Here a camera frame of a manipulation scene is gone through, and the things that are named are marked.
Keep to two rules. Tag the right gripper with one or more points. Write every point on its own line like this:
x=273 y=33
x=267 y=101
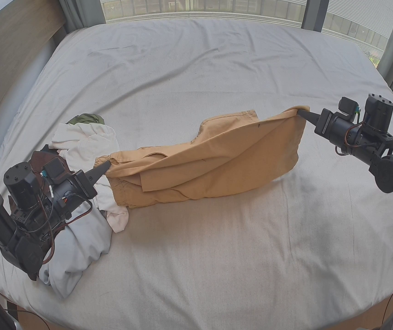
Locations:
x=337 y=129

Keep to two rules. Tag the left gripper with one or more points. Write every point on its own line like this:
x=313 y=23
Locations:
x=72 y=191

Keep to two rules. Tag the tan shorts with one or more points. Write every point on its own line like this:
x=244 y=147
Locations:
x=217 y=163

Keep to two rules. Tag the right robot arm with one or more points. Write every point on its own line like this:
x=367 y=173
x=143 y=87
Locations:
x=378 y=112

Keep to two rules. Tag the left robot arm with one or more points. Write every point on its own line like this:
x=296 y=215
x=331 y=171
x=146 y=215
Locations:
x=19 y=184

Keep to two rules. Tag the white garment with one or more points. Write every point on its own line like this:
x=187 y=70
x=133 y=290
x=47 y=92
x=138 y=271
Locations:
x=86 y=146

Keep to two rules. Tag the brown garment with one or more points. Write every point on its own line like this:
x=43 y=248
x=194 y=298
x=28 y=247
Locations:
x=40 y=157

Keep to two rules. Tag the black garment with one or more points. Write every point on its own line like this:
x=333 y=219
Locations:
x=49 y=149

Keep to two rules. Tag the pale grey garment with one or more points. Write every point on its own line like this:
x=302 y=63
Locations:
x=79 y=249

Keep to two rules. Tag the green garment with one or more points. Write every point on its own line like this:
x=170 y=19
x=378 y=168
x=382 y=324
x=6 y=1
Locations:
x=84 y=119

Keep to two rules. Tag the bed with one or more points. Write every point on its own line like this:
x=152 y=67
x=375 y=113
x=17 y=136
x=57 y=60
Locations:
x=234 y=64

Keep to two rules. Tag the window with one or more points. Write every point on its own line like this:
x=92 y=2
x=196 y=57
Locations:
x=315 y=5

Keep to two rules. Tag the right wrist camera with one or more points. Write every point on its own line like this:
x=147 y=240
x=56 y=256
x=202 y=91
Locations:
x=348 y=106

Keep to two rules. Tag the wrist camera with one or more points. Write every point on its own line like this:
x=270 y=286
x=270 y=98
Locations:
x=348 y=106
x=54 y=168

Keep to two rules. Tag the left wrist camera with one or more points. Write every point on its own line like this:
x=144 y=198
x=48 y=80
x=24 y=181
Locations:
x=54 y=168

